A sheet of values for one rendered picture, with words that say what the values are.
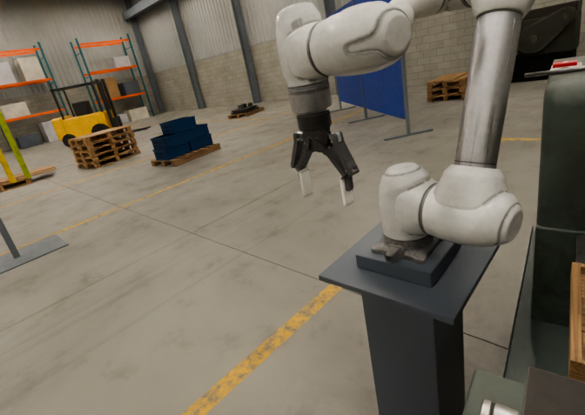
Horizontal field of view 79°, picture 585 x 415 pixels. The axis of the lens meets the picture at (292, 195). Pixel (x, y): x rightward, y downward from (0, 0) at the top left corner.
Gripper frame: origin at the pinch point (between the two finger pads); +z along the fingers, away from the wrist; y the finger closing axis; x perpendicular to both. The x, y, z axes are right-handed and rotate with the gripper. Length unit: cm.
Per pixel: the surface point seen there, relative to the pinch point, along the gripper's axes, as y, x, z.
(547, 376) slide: -49, 11, 14
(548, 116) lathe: -31, -51, -6
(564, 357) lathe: -41, -40, 57
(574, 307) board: -46, -14, 21
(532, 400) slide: -49, 16, 14
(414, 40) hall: 575, -998, -22
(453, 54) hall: 464, -1008, 35
